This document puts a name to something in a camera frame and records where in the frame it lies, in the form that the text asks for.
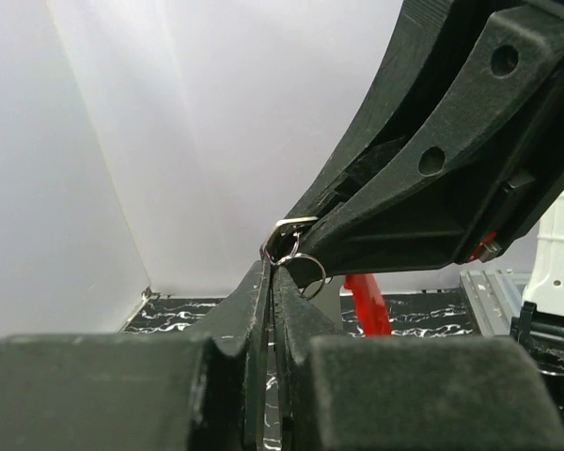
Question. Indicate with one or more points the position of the red handled keyring holder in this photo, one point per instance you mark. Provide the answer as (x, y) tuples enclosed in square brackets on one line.
[(370, 306)]

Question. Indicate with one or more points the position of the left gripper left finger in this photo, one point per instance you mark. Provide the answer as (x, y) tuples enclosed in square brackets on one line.
[(201, 388)]

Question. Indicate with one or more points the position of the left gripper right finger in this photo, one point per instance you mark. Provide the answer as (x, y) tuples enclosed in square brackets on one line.
[(340, 392)]

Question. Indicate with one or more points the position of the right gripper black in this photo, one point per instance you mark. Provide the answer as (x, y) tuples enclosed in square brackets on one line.
[(456, 151)]

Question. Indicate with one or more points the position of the silver key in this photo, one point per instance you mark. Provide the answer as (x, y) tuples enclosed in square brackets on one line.
[(284, 238)]

